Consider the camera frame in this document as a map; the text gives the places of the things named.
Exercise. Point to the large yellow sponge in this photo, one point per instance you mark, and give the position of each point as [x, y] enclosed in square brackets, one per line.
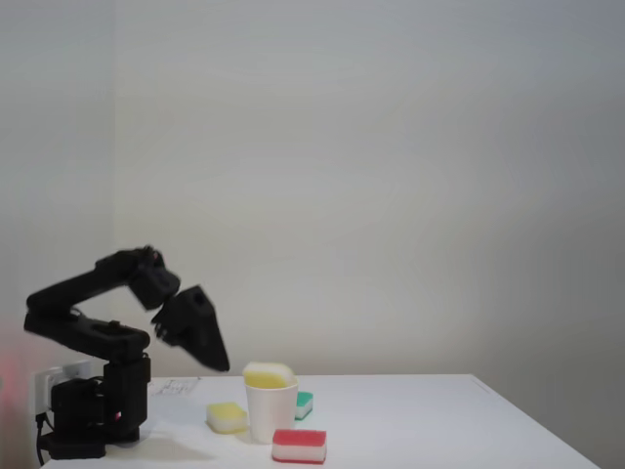
[267, 373]

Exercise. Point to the white printed paper sheet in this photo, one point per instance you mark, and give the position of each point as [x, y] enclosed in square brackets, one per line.
[176, 387]

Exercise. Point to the small yellow sponge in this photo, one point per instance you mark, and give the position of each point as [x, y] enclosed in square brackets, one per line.
[225, 417]

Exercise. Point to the white paper cup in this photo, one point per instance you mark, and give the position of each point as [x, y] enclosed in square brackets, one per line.
[271, 413]

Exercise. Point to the green and white sponge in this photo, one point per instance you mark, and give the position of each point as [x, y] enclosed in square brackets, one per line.
[304, 404]

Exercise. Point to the black power adapter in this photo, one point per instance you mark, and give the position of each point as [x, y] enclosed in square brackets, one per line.
[73, 403]

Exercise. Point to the red and white sponge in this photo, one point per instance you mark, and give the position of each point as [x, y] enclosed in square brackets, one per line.
[300, 444]

